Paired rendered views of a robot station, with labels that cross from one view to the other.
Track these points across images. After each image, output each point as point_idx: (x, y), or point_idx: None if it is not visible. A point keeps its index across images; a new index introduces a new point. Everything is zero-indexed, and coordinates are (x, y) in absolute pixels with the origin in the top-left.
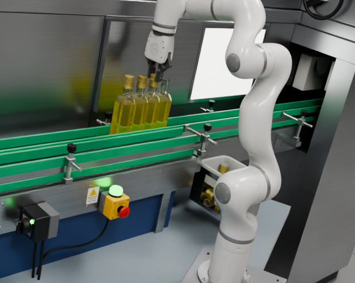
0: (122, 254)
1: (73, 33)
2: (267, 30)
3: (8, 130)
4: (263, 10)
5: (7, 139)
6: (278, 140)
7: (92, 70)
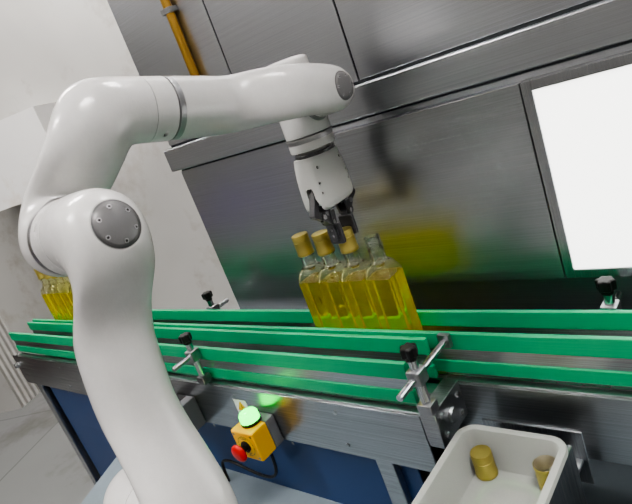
0: None
1: (276, 173)
2: None
3: (267, 298)
4: (53, 119)
5: (218, 311)
6: None
7: None
